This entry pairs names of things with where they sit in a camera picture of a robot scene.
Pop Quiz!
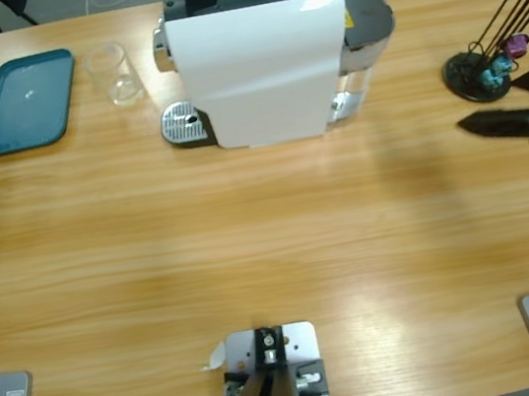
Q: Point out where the white mount block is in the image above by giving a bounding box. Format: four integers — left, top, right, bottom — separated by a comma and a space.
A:
195, 317, 331, 396

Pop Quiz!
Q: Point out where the black capsule holder stand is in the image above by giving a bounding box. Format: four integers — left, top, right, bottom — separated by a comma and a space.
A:
431, 0, 529, 109

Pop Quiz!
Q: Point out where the white capsule coffee machine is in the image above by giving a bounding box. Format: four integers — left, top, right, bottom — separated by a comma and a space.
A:
142, 0, 366, 163

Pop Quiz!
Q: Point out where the clear drinking glass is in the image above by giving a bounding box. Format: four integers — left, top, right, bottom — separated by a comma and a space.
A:
81, 39, 148, 111

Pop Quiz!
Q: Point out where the purple coffee capsule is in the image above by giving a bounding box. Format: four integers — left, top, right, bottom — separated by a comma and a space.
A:
503, 33, 529, 59

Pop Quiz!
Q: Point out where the teal plastic tray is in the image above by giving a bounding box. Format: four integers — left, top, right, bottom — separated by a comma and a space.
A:
0, 46, 88, 158

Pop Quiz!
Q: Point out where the clear water tank grey lid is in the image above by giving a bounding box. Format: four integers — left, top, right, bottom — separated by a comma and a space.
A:
308, 0, 410, 125

